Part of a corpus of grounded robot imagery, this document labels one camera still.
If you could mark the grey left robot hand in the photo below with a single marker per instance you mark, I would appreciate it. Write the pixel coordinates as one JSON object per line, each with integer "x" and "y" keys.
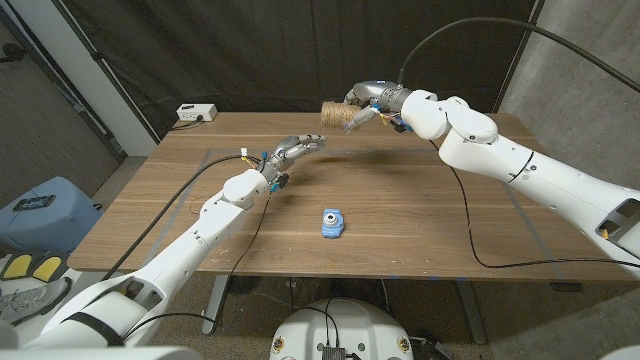
{"x": 285, "y": 155}

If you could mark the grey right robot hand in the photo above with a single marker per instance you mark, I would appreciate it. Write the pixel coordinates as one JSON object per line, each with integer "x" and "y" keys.
{"x": 380, "y": 95}

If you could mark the jute twine roll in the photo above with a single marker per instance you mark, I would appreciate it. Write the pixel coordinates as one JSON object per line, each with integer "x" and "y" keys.
{"x": 337, "y": 114}

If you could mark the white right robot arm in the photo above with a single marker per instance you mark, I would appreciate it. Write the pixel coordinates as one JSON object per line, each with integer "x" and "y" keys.
{"x": 525, "y": 170}

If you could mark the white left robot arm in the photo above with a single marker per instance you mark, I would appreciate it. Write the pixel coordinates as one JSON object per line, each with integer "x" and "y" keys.
{"x": 190, "y": 250}

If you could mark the white power strip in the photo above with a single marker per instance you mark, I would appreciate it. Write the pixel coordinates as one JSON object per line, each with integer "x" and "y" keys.
{"x": 196, "y": 112}

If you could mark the black backdrop curtain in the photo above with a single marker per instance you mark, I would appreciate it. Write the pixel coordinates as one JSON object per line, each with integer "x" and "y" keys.
{"x": 250, "y": 55}

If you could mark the black backdrop pole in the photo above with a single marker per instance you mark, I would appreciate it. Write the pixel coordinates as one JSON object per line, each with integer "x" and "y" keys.
{"x": 517, "y": 57}
{"x": 107, "y": 70}

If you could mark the grey table leg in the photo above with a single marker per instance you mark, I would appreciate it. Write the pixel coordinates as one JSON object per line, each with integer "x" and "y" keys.
{"x": 214, "y": 305}
{"x": 471, "y": 310}

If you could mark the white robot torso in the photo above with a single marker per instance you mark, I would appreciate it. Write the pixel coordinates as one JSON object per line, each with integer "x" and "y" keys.
{"x": 345, "y": 325}

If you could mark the grey perforated panel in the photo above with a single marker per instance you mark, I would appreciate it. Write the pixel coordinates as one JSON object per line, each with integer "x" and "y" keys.
{"x": 45, "y": 125}

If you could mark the blue plastic bin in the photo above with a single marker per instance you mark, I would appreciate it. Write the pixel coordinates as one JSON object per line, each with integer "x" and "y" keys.
{"x": 50, "y": 225}

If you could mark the yellow foot pedal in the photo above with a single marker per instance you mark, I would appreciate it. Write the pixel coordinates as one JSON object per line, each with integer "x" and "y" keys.
{"x": 46, "y": 268}
{"x": 16, "y": 266}

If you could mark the grey sneaker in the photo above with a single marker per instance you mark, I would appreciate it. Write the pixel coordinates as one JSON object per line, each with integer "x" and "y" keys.
{"x": 25, "y": 302}

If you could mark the blue toy camera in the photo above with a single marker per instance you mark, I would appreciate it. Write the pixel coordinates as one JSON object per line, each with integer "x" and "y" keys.
{"x": 332, "y": 225}

